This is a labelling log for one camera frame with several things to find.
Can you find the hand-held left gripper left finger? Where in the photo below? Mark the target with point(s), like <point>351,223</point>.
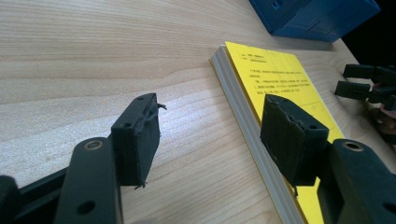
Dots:
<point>137,146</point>

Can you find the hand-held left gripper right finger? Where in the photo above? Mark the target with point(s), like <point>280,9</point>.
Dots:
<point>286,137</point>

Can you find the yellow book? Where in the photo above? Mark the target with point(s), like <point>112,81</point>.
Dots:
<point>280,71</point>

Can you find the blue file box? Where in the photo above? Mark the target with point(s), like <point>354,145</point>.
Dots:
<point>314,18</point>

